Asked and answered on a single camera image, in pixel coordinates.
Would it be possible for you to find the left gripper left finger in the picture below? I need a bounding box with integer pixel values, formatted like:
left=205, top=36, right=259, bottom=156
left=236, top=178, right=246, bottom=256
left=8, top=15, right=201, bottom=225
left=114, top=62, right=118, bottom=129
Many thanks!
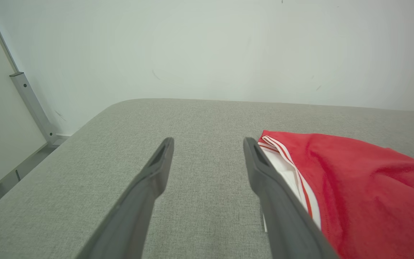
left=75, top=137, right=175, bottom=259

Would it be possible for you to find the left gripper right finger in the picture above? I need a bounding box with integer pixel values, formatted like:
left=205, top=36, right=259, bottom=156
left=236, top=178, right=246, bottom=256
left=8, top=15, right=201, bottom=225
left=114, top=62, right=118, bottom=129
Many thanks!
left=243, top=137, right=339, bottom=259

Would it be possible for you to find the grey metal partition post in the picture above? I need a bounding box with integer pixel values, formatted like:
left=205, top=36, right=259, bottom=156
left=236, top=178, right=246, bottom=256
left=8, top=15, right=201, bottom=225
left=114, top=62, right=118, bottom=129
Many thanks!
left=0, top=0, right=69, bottom=146

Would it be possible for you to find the red basketball jersey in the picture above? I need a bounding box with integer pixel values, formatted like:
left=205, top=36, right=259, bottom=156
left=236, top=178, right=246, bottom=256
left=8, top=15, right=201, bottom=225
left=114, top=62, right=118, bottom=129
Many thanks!
left=257, top=130, right=414, bottom=259

